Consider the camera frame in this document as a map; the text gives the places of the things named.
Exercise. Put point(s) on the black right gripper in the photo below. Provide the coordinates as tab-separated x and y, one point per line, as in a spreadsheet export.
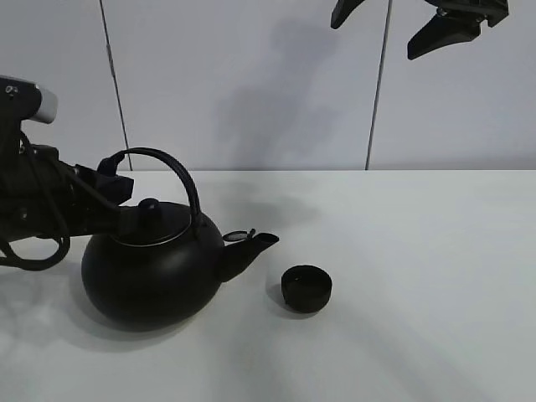
455	21

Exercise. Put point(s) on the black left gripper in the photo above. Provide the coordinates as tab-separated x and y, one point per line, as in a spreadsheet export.
25	213

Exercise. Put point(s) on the black round teapot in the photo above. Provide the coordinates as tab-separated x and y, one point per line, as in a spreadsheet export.
171	265

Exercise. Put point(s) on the small black teacup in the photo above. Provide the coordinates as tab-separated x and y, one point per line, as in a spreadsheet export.
306	288

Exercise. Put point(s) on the black wrist camera with silver front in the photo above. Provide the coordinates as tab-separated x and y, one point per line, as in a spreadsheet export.
23	100

